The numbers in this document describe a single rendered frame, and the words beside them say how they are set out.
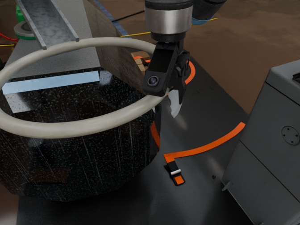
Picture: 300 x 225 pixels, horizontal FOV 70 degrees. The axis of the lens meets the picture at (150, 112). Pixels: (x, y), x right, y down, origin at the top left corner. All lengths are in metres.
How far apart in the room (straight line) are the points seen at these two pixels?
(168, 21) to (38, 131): 0.31
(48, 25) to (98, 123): 0.61
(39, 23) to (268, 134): 1.03
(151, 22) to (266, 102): 0.69
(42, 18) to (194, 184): 1.21
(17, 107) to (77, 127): 0.49
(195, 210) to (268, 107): 0.74
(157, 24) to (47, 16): 0.65
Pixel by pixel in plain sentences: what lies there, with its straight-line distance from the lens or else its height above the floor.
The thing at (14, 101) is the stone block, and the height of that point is 0.81.
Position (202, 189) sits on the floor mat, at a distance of 1.47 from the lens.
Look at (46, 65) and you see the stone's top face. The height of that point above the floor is 0.87.
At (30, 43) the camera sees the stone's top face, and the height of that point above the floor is 0.87.
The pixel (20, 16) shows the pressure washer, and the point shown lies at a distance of 2.85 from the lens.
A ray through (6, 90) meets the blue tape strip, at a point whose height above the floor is 0.84.
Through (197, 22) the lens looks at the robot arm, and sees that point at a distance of 0.59.
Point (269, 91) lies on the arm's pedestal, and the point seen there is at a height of 0.76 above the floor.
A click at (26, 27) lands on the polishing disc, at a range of 1.23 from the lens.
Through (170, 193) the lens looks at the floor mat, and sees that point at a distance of 1.42.
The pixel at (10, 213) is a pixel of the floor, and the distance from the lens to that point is 1.61.
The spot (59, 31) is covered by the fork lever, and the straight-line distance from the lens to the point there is 0.92.
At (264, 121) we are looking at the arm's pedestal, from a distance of 1.04.
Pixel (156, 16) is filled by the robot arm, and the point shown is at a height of 1.15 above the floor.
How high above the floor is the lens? 1.29
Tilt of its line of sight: 43 degrees down
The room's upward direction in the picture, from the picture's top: straight up
